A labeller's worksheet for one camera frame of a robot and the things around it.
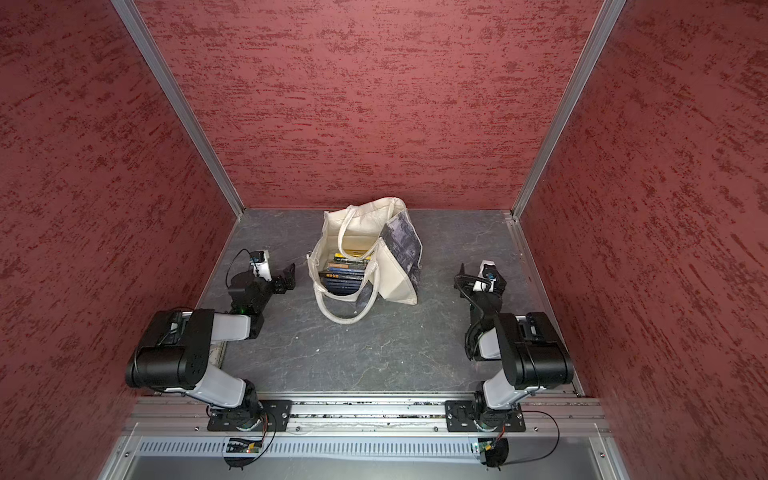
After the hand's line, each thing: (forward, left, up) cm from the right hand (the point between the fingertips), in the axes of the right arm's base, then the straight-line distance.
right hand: (477, 269), depth 89 cm
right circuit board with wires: (-44, +2, -13) cm, 46 cm away
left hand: (+4, +62, -2) cm, 62 cm away
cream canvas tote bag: (+6, +27, +13) cm, 31 cm away
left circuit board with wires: (-43, +65, -14) cm, 80 cm away
